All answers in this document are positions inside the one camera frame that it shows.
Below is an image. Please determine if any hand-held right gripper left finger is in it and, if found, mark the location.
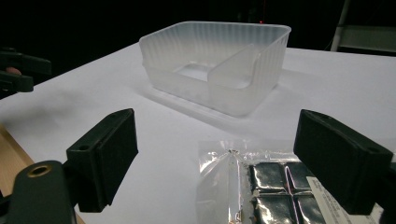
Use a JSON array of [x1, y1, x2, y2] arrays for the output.
[[64, 107, 139, 214]]

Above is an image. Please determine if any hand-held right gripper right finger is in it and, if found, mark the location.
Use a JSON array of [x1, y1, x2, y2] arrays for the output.
[[292, 108, 394, 216]]

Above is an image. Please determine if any clear packet of dark blocks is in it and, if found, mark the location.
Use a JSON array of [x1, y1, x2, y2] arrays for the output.
[[195, 139, 385, 224]]

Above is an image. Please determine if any translucent plastic container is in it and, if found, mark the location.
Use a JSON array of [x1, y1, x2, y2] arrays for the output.
[[138, 21, 292, 119]]

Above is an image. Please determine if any grey metal stand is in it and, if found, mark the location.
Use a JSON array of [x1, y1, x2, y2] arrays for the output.
[[330, 0, 396, 58]]

